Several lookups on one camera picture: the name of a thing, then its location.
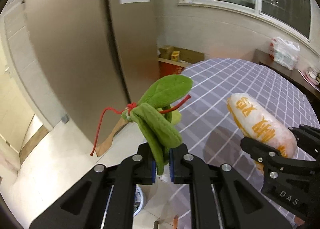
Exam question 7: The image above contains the round table with checked cloth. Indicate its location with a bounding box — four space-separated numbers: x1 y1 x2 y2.
160 58 316 229

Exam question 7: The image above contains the red box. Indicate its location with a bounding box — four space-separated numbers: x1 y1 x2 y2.
158 58 187 80

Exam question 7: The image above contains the pink place mat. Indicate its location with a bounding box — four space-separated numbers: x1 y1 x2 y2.
297 69 320 88

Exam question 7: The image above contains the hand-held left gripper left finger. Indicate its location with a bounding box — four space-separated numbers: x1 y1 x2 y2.
29 143 157 229

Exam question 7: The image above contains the brown cardboard box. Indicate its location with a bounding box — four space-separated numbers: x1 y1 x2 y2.
158 45 205 65

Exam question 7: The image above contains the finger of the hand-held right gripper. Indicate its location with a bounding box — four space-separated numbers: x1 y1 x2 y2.
288 124 320 161
240 136 313 182

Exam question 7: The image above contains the stack of china bowls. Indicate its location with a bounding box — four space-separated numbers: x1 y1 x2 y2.
308 65 320 80

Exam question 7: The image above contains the beige double-door refrigerator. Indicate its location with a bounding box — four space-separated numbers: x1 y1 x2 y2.
24 0 160 157

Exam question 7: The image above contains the cream door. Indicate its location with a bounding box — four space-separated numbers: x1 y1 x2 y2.
0 65 36 155

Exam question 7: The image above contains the white plastic bag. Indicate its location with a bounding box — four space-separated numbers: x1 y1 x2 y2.
269 37 301 71

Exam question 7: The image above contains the white orange-print bag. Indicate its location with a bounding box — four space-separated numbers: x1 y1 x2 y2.
226 93 298 175

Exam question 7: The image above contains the dark wooden sideboard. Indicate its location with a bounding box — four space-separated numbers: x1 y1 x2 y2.
254 49 320 103

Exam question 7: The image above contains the green plush toy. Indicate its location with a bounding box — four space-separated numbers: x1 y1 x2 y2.
90 75 194 176

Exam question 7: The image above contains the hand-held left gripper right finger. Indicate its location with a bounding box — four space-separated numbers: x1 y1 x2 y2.
169 143 293 229

